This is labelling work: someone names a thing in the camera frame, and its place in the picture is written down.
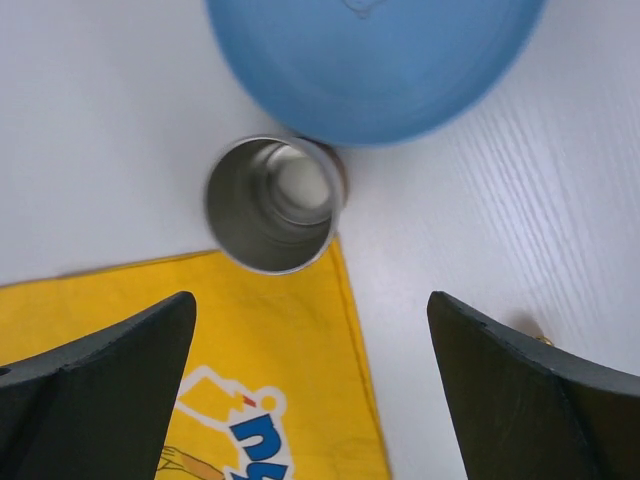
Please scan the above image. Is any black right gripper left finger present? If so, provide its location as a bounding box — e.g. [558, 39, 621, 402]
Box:
[1, 292, 197, 479]

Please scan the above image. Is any steel cup with cork base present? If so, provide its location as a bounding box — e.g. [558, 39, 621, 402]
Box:
[203, 135, 349, 275]

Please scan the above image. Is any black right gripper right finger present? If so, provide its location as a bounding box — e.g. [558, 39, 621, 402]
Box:
[427, 291, 639, 479]

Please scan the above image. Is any blue plastic plate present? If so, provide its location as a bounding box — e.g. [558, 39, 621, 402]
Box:
[206, 0, 545, 147]

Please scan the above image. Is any yellow Pikachu cloth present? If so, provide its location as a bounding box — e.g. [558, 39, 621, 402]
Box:
[1, 243, 390, 479]

